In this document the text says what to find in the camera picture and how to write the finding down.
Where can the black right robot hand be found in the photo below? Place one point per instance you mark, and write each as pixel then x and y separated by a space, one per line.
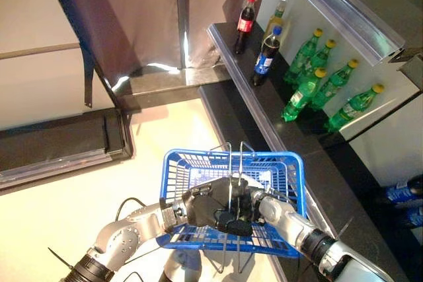
pixel 246 199

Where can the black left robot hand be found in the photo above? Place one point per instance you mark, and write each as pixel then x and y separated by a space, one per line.
pixel 205 206

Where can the blue plastic shopping basket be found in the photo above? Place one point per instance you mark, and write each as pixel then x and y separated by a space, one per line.
pixel 172 169

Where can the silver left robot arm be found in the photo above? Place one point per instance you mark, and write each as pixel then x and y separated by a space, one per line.
pixel 122 239

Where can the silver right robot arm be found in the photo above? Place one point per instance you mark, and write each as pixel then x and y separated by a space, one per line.
pixel 297 226

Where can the silver left robot leg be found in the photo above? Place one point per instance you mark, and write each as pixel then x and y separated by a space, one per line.
pixel 181 265

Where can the green soda bottle yellow cap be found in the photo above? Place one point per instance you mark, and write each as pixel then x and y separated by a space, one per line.
pixel 333 84
pixel 319 59
pixel 302 97
pixel 300 57
pixel 353 107

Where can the dark brown plinth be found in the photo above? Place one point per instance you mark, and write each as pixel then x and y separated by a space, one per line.
pixel 165 87

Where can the cola bottle blue label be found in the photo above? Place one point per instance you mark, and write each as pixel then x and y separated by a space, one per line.
pixel 413 216
pixel 266 60
pixel 401 193

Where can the cola bottle red label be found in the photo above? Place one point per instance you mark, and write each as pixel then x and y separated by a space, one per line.
pixel 245 24

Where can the small yellow tea bottle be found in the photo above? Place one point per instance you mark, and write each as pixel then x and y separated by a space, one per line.
pixel 276 18

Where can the dark metal pole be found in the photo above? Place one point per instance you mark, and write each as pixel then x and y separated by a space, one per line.
pixel 182 14

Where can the white shelf end panel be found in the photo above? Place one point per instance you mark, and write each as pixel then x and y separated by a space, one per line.
pixel 33 80

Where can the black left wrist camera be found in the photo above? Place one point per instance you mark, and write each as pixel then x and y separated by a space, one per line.
pixel 170 216

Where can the black metal frame bar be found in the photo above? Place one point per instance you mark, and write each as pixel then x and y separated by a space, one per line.
pixel 87 77

